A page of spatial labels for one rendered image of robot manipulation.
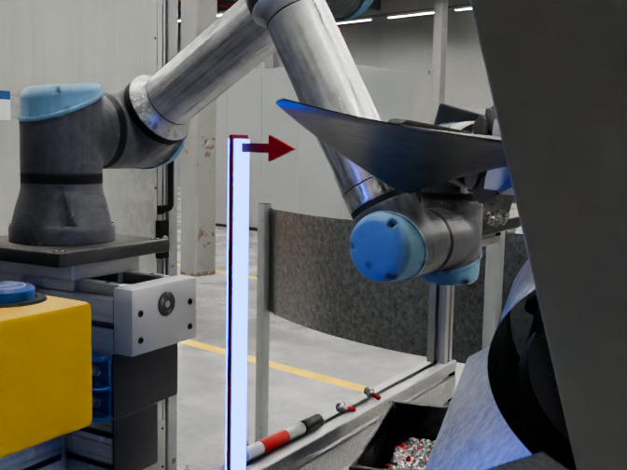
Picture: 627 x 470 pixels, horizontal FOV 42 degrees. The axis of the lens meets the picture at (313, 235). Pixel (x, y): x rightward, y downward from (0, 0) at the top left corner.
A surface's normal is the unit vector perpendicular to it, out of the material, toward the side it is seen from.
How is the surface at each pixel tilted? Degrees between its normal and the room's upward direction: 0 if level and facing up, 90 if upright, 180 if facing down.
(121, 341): 90
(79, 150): 90
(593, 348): 130
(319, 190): 90
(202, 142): 96
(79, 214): 72
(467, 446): 55
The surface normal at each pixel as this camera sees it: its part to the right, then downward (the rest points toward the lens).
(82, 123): 0.73, 0.09
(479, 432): -0.81, -0.58
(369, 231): -0.56, 0.09
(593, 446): -0.42, 0.70
